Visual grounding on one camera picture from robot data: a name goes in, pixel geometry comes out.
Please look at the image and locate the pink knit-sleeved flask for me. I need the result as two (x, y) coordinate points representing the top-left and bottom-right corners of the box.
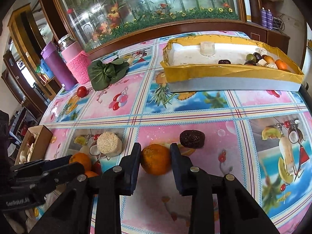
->
(58, 34), (91, 85)

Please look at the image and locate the green leafy vegetable toy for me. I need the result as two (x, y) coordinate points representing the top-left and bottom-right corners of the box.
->
(87, 58), (129, 91)

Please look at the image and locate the blue thermos jug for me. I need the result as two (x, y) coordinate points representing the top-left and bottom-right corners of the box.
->
(40, 59), (54, 79)

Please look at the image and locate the colourful fruit-print tablecloth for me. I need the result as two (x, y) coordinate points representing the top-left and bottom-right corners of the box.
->
(41, 37), (311, 233)

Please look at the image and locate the dark jujube date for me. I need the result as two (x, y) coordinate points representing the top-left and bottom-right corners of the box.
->
(179, 130), (205, 148)

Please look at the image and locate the beige rice cake puck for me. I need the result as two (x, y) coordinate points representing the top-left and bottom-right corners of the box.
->
(97, 132), (123, 157)

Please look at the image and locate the yellow taped white box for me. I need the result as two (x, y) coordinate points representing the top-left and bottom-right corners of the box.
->
(161, 35), (304, 92)

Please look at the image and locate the purple thermos bottle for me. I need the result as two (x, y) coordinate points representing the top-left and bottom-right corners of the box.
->
(41, 41), (77, 91)

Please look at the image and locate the red tomato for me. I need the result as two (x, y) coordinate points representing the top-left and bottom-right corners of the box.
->
(76, 86), (88, 98)

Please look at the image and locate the brown cardboard tray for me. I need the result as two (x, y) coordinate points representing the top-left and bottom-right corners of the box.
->
(15, 125), (52, 165)

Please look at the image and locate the red jujube date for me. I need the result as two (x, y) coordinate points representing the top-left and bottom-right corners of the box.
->
(91, 161), (102, 175)

